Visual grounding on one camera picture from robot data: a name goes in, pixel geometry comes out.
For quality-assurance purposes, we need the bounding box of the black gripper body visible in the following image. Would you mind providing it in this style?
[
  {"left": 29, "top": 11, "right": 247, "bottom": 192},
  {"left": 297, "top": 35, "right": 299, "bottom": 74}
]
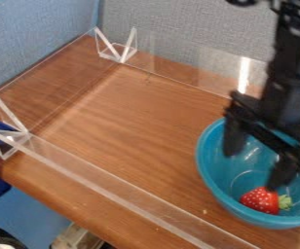
[{"left": 225, "top": 90, "right": 300, "bottom": 172}]

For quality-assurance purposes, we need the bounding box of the red strawberry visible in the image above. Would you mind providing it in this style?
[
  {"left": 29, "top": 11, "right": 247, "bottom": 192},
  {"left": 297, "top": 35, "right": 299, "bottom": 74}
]
[{"left": 240, "top": 187, "right": 293, "bottom": 215}]

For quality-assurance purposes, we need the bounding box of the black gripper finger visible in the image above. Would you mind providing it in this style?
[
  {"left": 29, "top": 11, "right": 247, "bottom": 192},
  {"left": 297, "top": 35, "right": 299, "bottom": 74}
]
[
  {"left": 267, "top": 153, "right": 299, "bottom": 191},
  {"left": 224, "top": 116, "right": 248, "bottom": 157}
]

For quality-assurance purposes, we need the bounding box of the beige object under table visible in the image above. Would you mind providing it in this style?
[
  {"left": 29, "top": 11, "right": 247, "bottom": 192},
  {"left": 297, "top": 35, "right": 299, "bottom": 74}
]
[{"left": 50, "top": 223, "right": 105, "bottom": 249}]

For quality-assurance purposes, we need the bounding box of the blue plastic bowl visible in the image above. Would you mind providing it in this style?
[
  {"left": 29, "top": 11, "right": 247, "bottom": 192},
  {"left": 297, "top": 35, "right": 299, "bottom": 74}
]
[{"left": 196, "top": 119, "right": 300, "bottom": 230}]

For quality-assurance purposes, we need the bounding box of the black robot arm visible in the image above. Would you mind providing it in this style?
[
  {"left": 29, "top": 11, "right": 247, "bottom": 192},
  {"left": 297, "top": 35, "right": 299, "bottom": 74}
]
[{"left": 224, "top": 0, "right": 300, "bottom": 191}]

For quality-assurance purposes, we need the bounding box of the clear acrylic barrier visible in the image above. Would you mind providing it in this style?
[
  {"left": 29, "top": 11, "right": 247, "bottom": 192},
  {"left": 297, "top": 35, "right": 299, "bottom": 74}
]
[{"left": 0, "top": 26, "right": 300, "bottom": 249}]

